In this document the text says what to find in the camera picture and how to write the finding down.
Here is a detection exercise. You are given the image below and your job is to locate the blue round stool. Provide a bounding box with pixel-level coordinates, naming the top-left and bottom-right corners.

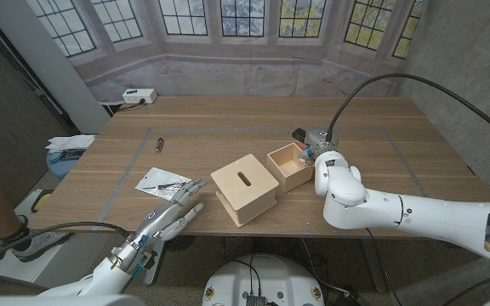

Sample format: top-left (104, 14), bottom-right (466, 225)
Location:
top-left (46, 150), bottom-right (85, 180)

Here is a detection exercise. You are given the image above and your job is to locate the yellow black floor pad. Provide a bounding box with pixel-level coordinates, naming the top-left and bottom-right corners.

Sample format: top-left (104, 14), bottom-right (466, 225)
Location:
top-left (30, 189), bottom-right (54, 213)

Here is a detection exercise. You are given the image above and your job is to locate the white power strip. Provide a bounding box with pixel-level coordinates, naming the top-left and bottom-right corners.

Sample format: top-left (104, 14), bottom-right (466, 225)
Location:
top-left (122, 88), bottom-right (158, 105)

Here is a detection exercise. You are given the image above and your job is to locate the small screwdriver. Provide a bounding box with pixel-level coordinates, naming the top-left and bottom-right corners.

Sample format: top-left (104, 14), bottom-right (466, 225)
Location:
top-left (142, 181), bottom-right (187, 190)

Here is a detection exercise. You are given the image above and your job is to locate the black power strip cord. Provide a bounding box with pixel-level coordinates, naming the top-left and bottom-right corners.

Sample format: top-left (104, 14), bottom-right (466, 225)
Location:
top-left (117, 98), bottom-right (147, 112)

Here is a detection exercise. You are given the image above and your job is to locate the wooden drawer with red front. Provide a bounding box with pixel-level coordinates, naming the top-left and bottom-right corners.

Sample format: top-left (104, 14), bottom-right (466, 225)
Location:
top-left (265, 142), bottom-right (316, 195)

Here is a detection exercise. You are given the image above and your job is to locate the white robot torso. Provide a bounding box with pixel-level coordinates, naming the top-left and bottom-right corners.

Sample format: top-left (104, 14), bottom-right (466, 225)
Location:
top-left (202, 253), bottom-right (326, 306)

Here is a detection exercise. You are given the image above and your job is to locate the wooden box with slot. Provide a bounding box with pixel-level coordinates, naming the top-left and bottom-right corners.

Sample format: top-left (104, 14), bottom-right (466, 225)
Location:
top-left (210, 153), bottom-right (281, 228)

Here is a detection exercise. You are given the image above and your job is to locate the white floor cable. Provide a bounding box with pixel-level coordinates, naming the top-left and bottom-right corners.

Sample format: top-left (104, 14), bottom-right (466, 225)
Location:
top-left (299, 237), bottom-right (352, 298)

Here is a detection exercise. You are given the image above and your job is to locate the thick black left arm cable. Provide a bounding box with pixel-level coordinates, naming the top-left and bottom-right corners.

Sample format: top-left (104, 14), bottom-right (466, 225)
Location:
top-left (0, 221), bottom-right (132, 269)

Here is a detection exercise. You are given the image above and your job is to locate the black round floor base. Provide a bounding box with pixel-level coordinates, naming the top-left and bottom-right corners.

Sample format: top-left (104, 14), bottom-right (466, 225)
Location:
top-left (166, 235), bottom-right (197, 253)

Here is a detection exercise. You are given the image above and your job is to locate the stack of white papers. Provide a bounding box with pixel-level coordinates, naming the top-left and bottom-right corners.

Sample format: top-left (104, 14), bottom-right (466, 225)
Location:
top-left (44, 133), bottom-right (97, 154)

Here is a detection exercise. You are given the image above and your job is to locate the grey table leg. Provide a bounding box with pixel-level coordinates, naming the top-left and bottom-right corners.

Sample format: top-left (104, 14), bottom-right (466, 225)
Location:
top-left (360, 238), bottom-right (389, 294)
top-left (144, 234), bottom-right (168, 286)

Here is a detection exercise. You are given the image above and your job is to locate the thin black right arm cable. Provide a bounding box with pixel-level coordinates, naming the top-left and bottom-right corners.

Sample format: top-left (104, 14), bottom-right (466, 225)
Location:
top-left (364, 228), bottom-right (490, 306)

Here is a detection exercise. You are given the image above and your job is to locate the black floor box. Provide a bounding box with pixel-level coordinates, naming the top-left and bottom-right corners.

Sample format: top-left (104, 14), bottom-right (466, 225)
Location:
top-left (333, 291), bottom-right (368, 306)

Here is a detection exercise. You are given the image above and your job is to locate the black board with teal cable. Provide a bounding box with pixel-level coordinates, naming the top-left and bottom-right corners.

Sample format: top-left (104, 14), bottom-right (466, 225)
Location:
top-left (50, 148), bottom-right (88, 163)

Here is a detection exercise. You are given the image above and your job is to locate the printed window backdrop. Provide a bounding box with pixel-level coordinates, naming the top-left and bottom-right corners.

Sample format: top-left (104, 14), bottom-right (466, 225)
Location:
top-left (26, 0), bottom-right (428, 104)

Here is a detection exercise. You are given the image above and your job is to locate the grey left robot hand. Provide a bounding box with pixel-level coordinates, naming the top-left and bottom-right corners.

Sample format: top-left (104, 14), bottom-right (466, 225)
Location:
top-left (123, 177), bottom-right (208, 263)

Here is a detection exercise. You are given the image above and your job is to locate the white floor board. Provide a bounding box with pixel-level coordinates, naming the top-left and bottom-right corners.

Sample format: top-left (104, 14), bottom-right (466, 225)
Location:
top-left (0, 189), bottom-right (111, 284)

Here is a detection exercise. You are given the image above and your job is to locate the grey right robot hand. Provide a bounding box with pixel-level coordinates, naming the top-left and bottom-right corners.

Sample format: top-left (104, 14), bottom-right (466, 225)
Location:
top-left (298, 127), bottom-right (339, 165)

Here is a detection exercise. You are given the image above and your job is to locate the black torso cable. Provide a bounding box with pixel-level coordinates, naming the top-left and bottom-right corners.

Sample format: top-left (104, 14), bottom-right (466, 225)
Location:
top-left (231, 253), bottom-right (264, 297)

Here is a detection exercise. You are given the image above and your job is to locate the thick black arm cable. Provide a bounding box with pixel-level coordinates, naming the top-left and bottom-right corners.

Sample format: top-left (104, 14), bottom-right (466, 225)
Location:
top-left (0, 221), bottom-right (132, 269)
top-left (325, 73), bottom-right (490, 150)

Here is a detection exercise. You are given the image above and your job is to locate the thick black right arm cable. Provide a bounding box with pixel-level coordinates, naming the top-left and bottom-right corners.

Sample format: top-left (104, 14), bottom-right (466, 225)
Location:
top-left (325, 73), bottom-right (490, 150)

